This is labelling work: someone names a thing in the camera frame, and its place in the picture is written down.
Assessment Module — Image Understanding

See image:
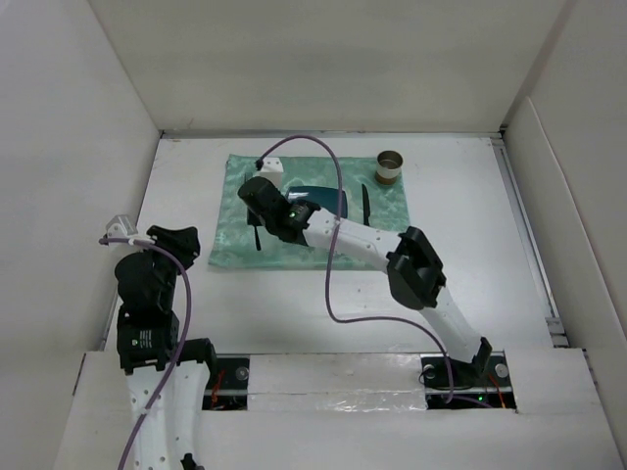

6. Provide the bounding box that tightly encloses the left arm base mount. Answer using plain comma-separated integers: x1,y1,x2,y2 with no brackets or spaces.
180,339,250,411

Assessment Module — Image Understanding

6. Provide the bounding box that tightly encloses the black table knife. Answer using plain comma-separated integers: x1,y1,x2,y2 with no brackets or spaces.
362,184,371,226

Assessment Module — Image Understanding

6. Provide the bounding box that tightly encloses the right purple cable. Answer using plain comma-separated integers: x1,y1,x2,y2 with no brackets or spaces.
254,134,491,407

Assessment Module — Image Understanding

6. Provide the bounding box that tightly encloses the purple cable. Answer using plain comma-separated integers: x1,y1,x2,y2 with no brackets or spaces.
100,234,193,470
254,134,491,407

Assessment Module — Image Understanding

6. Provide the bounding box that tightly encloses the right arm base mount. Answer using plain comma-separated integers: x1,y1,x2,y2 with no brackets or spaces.
418,352,516,410

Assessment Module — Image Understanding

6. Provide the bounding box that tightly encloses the steel cup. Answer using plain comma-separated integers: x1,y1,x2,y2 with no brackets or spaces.
375,150,404,185

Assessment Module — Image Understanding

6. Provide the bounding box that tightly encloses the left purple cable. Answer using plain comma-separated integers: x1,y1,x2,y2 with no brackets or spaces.
100,234,193,470

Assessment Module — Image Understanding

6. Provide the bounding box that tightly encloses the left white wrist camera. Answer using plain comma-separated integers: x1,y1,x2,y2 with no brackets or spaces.
105,214,138,240

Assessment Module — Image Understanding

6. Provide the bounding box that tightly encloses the black fork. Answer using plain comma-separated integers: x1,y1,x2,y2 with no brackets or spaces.
247,210,262,252

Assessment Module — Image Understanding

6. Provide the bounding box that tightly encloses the green patterned placemat cloth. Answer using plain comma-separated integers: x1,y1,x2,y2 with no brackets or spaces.
209,155,410,270

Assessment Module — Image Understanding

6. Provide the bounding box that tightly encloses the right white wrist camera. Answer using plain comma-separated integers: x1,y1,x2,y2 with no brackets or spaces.
256,157,284,189

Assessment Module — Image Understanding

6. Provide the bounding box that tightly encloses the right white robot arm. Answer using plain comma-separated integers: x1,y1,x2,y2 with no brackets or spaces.
238,176,492,386

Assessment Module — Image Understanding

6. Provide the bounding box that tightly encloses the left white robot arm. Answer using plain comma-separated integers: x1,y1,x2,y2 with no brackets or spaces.
114,225,218,469

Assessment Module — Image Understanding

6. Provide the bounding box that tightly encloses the teal square plate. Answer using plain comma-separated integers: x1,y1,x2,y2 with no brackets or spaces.
283,186,348,220

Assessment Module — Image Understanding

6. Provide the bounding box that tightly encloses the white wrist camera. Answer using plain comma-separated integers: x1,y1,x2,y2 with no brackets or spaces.
256,157,284,189
105,214,138,240

